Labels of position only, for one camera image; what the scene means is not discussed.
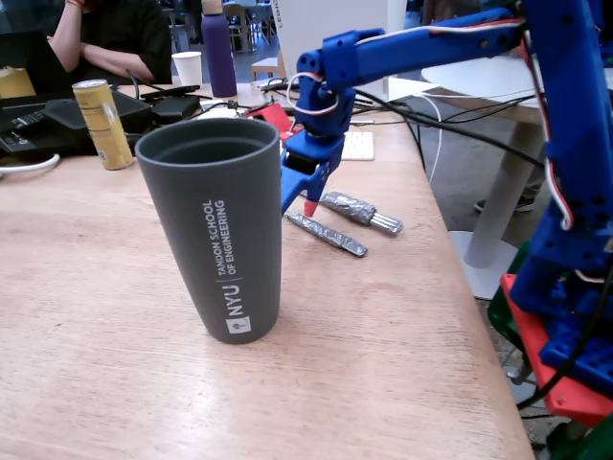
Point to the white laptop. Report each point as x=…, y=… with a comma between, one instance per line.
x=311, y=19

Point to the red robot base plate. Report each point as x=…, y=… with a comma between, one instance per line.
x=574, y=402

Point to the dark sneaker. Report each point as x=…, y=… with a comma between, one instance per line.
x=522, y=205

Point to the purple water bottle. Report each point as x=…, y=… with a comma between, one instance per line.
x=219, y=52

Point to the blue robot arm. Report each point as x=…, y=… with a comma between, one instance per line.
x=431, y=45

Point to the red camera mount with camera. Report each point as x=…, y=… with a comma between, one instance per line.
x=273, y=115

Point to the person in black shirt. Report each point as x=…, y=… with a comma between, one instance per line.
x=120, y=33

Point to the black power brick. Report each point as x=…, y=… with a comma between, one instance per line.
x=176, y=108

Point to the black phone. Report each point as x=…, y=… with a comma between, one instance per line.
x=170, y=92

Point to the wooden chair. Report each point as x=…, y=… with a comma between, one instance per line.
x=268, y=67

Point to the yellow drink can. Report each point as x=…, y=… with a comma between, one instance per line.
x=103, y=124

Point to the yellow paper bag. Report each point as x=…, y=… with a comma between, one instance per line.
x=15, y=82

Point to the gray NYU tumbler cup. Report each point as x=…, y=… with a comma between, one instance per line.
x=211, y=230

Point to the white paper cup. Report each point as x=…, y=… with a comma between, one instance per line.
x=188, y=67

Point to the round white pedestal table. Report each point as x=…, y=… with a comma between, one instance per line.
x=498, y=191

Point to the blue gripper black motor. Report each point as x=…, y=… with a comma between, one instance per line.
x=313, y=149

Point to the black laptop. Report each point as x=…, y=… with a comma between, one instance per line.
x=48, y=120

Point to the white keyboard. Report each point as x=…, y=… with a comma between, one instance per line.
x=359, y=146

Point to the thin silver metal utensil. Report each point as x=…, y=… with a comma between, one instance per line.
x=364, y=121

